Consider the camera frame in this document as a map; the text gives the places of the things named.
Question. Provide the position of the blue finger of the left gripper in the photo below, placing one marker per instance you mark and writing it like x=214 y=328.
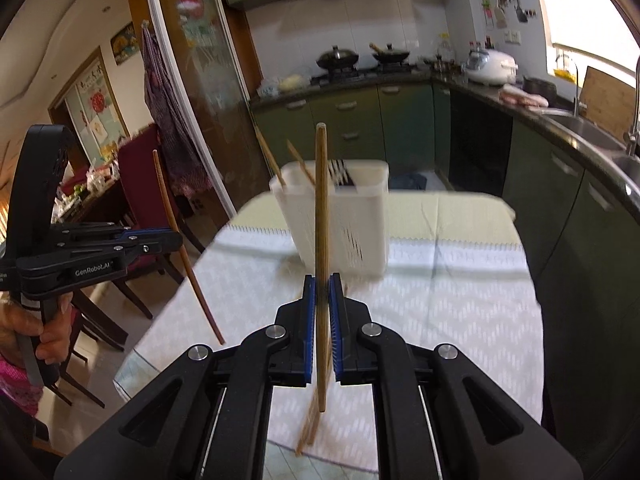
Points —
x=147 y=234
x=157 y=244

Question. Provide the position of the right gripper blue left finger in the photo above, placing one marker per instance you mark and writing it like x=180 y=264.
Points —
x=309 y=304

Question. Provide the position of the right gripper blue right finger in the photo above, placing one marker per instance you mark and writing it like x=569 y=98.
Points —
x=336 y=305

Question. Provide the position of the light wooden chopstick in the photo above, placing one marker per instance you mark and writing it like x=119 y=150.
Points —
x=182 y=250

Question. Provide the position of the white plastic utensil holder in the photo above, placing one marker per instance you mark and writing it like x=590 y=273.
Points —
x=358 y=234

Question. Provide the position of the black plastic fork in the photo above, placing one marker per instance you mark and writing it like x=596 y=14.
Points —
x=339 y=174

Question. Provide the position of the brown wooden chopstick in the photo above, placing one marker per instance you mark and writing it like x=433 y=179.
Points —
x=273 y=165

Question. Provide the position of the tan wooden chopstick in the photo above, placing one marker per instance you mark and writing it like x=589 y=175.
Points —
x=301 y=163

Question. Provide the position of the dark wooden chopstick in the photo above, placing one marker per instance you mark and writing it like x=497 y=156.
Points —
x=322 y=247

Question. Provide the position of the pale wooden chopstick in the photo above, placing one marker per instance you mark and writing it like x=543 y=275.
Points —
x=310 y=426

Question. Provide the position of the hanging kitchen utensils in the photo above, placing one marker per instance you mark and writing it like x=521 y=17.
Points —
x=496 y=12

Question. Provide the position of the person left hand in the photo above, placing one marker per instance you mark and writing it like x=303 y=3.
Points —
x=53 y=337

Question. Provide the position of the red dining chair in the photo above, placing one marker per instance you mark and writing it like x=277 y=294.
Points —
x=133 y=200

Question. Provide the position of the purple checked apron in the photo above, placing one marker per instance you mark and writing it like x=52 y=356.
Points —
x=186 y=172

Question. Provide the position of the blue floor rag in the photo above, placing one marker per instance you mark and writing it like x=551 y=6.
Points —
x=408 y=182

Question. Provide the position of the sliding glass door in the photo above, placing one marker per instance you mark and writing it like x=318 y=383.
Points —
x=205 y=74

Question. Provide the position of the black gas stove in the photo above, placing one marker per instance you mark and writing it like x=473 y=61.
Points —
x=356 y=74

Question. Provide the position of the black wok with lid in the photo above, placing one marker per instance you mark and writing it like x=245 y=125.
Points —
x=338 y=60

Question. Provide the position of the green lower cabinets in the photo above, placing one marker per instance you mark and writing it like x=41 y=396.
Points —
x=578 y=217

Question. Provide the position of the small steel pot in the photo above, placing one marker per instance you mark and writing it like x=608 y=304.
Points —
x=439 y=65

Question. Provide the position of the pink cloth on counter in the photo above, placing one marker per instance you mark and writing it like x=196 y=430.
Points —
x=518 y=97

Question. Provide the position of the white rice cooker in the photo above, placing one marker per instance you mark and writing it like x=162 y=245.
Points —
x=491 y=67

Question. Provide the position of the black pot on counter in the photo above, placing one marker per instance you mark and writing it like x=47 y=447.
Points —
x=540 y=87

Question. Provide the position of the small steel faucet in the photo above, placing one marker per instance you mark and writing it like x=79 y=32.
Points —
x=571 y=69

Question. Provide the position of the steel double sink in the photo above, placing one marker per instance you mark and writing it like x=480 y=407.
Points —
x=592 y=134

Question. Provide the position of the tall steel faucet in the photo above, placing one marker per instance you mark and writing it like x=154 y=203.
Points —
x=632 y=136

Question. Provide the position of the wooden cutting board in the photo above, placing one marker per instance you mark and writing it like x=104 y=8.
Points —
x=607 y=102

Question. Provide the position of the black pan with handle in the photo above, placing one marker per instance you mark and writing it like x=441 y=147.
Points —
x=389 y=55

